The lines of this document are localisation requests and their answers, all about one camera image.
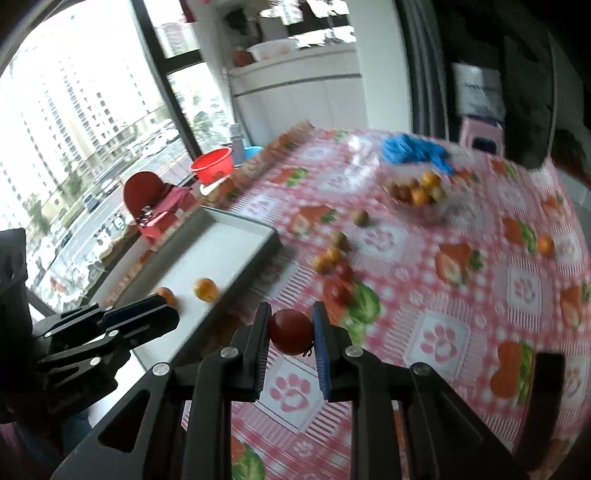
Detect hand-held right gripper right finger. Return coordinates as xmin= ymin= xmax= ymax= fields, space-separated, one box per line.
xmin=311 ymin=301 xmax=527 ymax=480

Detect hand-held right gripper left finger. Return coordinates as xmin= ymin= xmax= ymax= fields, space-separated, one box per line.
xmin=51 ymin=302 xmax=273 ymax=480

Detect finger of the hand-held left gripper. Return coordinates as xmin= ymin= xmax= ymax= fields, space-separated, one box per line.
xmin=37 ymin=333 xmax=136 ymax=412
xmin=34 ymin=295 xmax=181 ymax=345

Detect red cherry tomato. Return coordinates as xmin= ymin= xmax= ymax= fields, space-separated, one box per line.
xmin=269 ymin=309 xmax=315 ymax=357

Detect grey rectangular tray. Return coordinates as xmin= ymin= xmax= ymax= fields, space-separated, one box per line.
xmin=99 ymin=205 xmax=280 ymax=370

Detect person's blue trousers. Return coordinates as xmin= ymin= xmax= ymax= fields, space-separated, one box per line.
xmin=55 ymin=408 xmax=96 ymax=462

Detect red plastic basin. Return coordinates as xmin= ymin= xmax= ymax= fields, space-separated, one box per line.
xmin=190 ymin=148 xmax=234 ymax=184

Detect clear glass bowl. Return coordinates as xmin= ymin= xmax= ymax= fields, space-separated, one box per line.
xmin=385 ymin=168 xmax=458 ymax=224

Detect heap of tomatoes and kumquats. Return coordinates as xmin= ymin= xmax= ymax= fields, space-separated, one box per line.
xmin=392 ymin=171 xmax=448 ymax=208

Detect high-rise buildings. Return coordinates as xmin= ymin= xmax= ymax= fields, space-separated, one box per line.
xmin=0 ymin=11 xmax=185 ymax=301

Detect white cabinet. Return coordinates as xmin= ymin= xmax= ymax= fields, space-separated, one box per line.
xmin=226 ymin=46 xmax=366 ymax=149

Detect pink stool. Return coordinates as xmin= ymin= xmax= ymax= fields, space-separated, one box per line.
xmin=459 ymin=117 xmax=505 ymax=156

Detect white basin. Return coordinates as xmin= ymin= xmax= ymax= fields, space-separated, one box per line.
xmin=247 ymin=39 xmax=296 ymax=62

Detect grey curtain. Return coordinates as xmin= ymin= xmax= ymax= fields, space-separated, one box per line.
xmin=401 ymin=0 xmax=445 ymax=139

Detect white printed bag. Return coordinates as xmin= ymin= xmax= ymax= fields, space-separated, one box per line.
xmin=451 ymin=62 xmax=507 ymax=117

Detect dark cloth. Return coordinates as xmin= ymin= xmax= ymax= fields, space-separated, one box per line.
xmin=502 ymin=32 xmax=557 ymax=169

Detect black window frame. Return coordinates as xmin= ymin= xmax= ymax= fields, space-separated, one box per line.
xmin=130 ymin=0 xmax=205 ymax=163

